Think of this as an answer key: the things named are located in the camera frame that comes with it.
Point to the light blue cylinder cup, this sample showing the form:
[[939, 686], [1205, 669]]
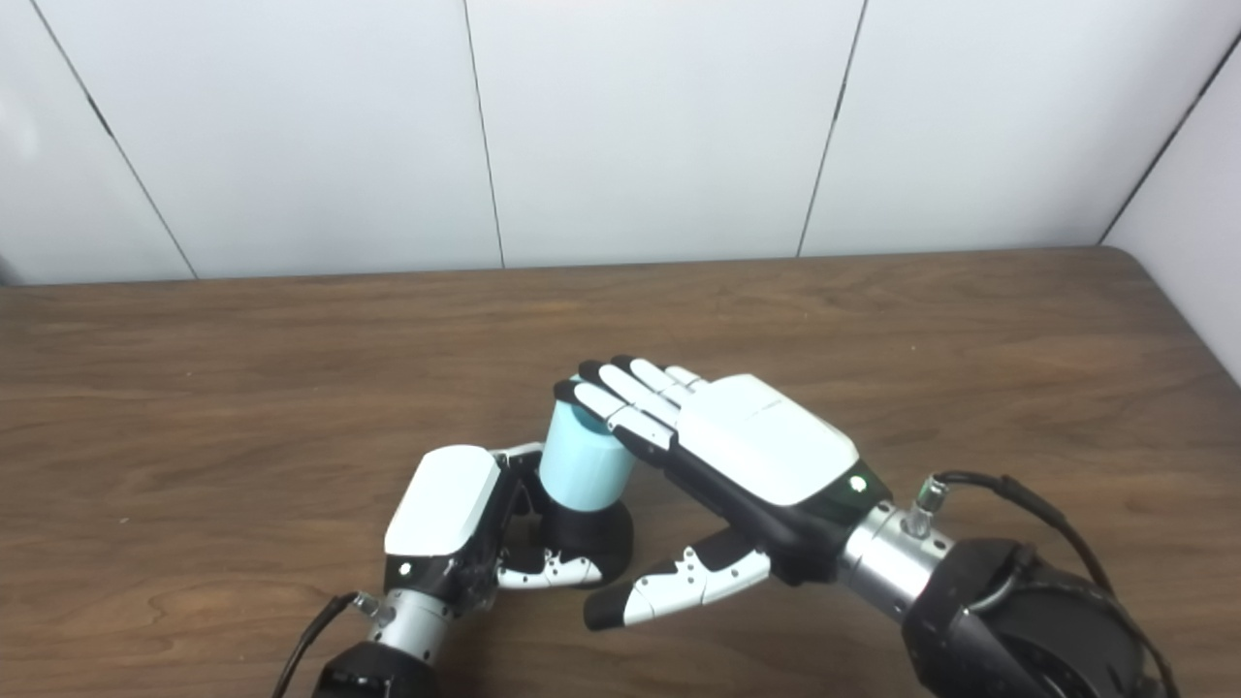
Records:
[[582, 465]]

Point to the black nozzle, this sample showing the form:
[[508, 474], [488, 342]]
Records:
[[587, 543]]

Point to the white and black right hand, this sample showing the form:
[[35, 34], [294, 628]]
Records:
[[766, 446]]

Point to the white and black left hand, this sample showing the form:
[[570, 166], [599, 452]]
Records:
[[441, 504]]

